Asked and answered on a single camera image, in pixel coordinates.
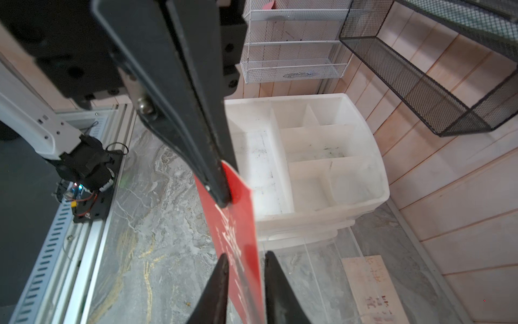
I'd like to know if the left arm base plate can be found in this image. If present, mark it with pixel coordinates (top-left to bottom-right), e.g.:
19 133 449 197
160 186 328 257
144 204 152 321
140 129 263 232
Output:
54 150 126 224

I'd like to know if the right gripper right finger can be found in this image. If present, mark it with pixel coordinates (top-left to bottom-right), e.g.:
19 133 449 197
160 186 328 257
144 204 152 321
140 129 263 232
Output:
264 251 310 324

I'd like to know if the pink eraser block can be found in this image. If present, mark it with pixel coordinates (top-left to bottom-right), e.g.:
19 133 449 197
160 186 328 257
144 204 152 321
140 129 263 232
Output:
261 0 276 10

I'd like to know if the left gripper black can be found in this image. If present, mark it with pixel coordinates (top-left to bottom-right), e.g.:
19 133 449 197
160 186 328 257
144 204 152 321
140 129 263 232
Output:
1 1 247 207

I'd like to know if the white plastic drawer organizer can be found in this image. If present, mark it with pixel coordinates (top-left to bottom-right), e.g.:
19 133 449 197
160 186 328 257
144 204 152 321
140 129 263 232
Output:
225 93 390 249

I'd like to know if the beige postcard red text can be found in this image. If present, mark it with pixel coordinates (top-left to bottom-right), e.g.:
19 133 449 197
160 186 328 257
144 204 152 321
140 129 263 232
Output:
342 255 409 324

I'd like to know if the aluminium mounting rail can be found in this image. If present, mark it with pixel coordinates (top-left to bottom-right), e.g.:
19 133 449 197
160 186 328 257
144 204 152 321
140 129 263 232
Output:
9 104 136 323

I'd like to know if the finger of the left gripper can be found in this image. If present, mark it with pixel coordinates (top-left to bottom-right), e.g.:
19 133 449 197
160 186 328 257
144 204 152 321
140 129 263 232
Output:
166 1 239 167

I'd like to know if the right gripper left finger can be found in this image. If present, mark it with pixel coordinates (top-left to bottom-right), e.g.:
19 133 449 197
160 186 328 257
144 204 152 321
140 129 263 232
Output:
187 253 229 324

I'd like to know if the white wire mesh shelf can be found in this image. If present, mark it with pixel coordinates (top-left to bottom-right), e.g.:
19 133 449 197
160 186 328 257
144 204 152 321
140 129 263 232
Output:
240 1 351 84

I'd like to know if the black wire mesh basket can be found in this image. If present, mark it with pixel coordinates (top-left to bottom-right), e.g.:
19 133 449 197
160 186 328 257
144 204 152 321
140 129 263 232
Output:
340 1 517 137

